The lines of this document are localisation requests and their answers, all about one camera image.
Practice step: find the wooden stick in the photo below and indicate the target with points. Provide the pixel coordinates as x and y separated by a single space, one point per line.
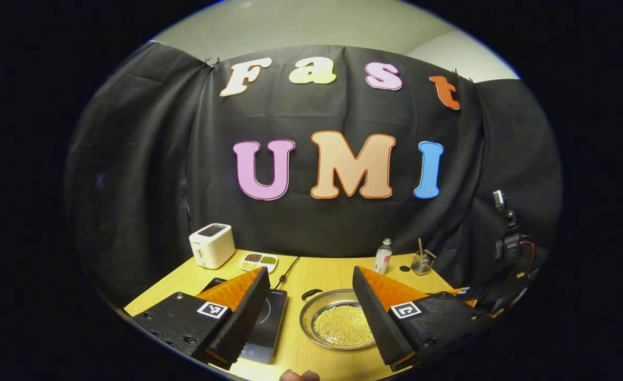
420 246

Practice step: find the black induction cooktop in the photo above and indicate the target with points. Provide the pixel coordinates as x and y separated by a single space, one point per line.
269 323

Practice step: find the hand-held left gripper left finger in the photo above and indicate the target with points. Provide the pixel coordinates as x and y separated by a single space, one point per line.
245 315

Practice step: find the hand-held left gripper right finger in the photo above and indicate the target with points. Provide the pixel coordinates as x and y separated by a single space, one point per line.
375 317

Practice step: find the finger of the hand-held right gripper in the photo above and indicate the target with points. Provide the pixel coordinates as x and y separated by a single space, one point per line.
475 296

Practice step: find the clear bottle with red label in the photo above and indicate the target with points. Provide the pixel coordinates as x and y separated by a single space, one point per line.
382 259

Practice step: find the pile of yellow soybeans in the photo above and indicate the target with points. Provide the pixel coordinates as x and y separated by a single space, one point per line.
343 325

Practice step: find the white toaster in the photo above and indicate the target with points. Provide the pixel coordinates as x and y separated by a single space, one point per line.
211 248

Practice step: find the white divided dish of beans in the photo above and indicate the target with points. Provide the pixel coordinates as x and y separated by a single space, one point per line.
258 262

